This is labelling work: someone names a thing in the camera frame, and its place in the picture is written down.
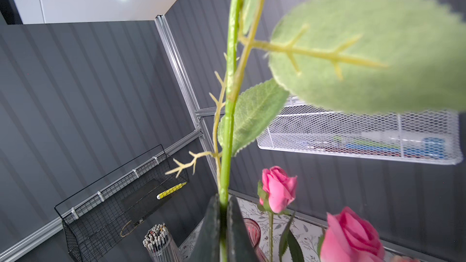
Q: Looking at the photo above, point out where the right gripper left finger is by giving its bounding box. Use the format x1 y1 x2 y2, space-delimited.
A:
188 194 221 262

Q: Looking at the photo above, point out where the glass cup of pencils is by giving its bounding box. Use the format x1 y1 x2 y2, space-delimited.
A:
143 223 183 262

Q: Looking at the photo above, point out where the pink ribbed glass vase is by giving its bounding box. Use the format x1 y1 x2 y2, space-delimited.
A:
243 218 268 262

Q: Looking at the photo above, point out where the yellow marker pen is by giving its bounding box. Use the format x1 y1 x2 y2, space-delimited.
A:
157 182 187 200

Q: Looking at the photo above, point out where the coral pink rose stem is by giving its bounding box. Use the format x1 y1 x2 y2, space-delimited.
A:
319 207 385 262

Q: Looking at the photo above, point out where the hot pink rose stem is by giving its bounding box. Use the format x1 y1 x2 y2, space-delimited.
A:
257 166 305 262

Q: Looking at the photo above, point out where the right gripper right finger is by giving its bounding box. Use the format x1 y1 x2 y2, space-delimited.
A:
226 196 258 262

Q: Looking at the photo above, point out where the cream peach rose stem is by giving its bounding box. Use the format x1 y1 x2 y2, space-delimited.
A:
165 0 466 262

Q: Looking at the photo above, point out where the black wire wall basket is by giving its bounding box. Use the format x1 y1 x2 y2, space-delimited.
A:
54 145 189 262

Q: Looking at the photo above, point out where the white wire mesh basket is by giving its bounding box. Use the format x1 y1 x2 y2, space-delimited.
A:
257 97 463 165

